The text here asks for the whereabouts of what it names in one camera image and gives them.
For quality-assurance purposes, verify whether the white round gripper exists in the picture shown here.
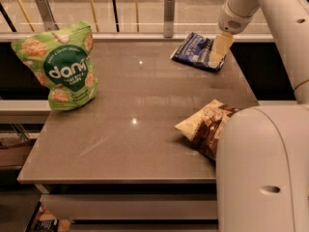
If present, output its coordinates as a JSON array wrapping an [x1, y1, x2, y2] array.
[[209, 0, 255, 64]]

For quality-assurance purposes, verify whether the blue Kettle chip bag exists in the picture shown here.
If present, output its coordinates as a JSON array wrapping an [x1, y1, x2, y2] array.
[[171, 33, 225, 72]]

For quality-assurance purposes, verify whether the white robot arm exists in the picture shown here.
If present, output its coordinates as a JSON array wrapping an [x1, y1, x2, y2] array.
[[216, 0, 309, 232]]

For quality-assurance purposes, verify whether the brown sea salt chip bag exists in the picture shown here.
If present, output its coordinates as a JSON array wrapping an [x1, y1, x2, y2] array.
[[175, 100, 238, 161]]

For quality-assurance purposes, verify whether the green Dang rice chip bag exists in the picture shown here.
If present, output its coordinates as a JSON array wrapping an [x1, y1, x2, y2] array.
[[11, 21, 98, 111]]

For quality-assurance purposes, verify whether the snack bag on floor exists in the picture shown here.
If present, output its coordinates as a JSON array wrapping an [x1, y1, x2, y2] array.
[[30, 206, 70, 232]]

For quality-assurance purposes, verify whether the grey drawer front under table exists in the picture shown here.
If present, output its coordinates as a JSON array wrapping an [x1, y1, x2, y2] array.
[[41, 194, 217, 220]]

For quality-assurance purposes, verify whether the metal glass railing bracket middle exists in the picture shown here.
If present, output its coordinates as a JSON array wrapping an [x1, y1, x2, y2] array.
[[163, 0, 176, 38]]

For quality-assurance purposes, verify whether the metal glass railing bracket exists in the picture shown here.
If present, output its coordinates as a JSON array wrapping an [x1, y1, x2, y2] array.
[[163, 0, 176, 38], [35, 0, 59, 31]]

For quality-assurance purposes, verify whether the metal glass railing bracket left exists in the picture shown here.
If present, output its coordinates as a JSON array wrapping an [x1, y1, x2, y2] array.
[[35, 0, 59, 31]]

